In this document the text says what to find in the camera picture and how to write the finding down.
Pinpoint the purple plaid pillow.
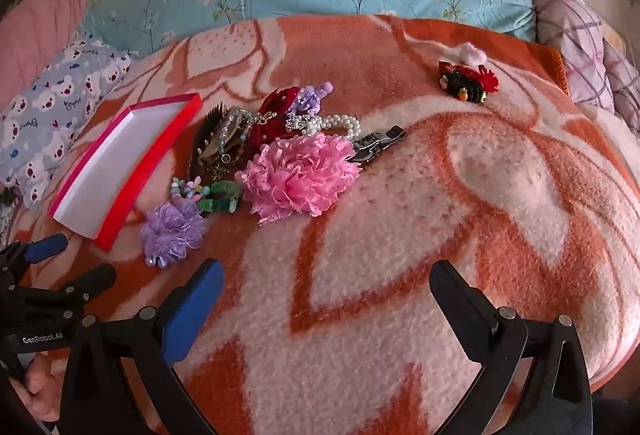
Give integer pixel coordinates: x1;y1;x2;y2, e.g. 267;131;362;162
532;0;640;136

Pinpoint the pink quilt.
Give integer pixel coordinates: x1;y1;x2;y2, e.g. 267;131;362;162
0;0;113;103

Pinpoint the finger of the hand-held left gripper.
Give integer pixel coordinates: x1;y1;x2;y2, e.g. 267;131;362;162
27;263;117;312
0;233;69;288

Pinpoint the red flower hair clip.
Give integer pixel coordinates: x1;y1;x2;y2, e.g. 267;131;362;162
247;86;301;148

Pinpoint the purple flower scrunchie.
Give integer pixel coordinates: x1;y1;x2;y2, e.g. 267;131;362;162
140;200;208;268

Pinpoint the pink flower scrunchie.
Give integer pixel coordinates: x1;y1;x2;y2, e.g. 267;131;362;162
235;134;362;226

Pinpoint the white fluffy hair accessory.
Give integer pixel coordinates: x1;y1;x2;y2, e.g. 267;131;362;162
452;42;488;66

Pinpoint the bear print pillow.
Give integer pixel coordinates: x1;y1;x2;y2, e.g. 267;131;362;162
0;32;133;211

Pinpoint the orange white patterned blanket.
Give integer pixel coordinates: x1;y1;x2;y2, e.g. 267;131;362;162
10;14;640;435

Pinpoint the white pearl bracelet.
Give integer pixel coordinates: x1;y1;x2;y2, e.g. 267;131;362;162
305;114;362;142

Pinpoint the lilac bead hair tie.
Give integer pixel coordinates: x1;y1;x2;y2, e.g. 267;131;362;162
292;82;333;117

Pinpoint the green beaded hair tie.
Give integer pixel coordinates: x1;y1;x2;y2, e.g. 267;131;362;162
170;178;244;215

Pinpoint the brown hair comb clip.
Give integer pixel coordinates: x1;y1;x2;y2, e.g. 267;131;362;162
189;102;256;182

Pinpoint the person's left hand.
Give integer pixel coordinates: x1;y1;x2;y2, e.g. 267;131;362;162
10;352;66;423

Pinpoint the red black knitted hair clip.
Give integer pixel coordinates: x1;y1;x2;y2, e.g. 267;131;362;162
438;60;500;105

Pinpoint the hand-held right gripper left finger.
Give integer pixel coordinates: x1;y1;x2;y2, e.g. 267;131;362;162
59;259;226;435

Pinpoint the red jewelry box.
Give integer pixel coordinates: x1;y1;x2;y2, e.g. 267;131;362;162
48;92;203;252

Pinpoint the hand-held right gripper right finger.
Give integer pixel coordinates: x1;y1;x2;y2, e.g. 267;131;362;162
429;260;593;435

